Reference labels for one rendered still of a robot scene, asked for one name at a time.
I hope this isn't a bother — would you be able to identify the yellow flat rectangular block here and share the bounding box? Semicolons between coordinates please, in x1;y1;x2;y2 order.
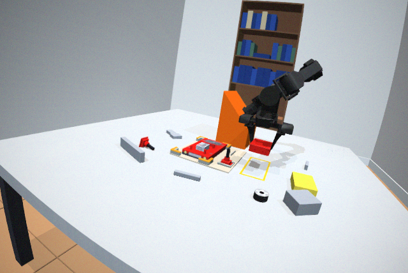
290;171;318;197

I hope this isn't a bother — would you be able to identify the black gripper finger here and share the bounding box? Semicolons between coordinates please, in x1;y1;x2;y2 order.
244;124;255;142
271;131;285;150

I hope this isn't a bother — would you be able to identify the small black tyre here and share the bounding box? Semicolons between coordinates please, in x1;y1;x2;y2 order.
253;189;269;203

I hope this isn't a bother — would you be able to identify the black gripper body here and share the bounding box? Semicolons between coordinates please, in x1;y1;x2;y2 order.
239;104;294;135

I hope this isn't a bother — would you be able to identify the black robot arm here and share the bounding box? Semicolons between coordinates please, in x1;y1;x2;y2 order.
242;59;323;129

